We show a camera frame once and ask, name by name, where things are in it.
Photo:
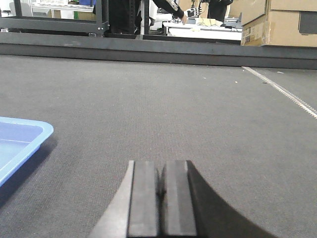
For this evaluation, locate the white work desk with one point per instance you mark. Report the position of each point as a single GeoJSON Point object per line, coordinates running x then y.
{"type": "Point", "coordinates": [205, 28]}

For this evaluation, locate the light blue plastic tray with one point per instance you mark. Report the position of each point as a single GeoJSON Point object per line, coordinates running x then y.
{"type": "Point", "coordinates": [19, 140]}

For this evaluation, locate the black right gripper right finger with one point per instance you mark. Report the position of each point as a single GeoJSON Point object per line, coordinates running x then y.
{"type": "Point", "coordinates": [191, 208]}

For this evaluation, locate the cardboard box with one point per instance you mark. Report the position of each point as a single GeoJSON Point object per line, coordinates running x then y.
{"type": "Point", "coordinates": [287, 23]}

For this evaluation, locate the white zipper strip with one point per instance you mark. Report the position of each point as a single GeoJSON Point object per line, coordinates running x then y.
{"type": "Point", "coordinates": [295, 99]}

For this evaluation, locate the black metal rack frame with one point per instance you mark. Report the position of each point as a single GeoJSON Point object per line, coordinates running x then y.
{"type": "Point", "coordinates": [97, 26]}

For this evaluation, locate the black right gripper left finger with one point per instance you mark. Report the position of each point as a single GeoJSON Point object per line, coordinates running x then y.
{"type": "Point", "coordinates": [134, 210]}

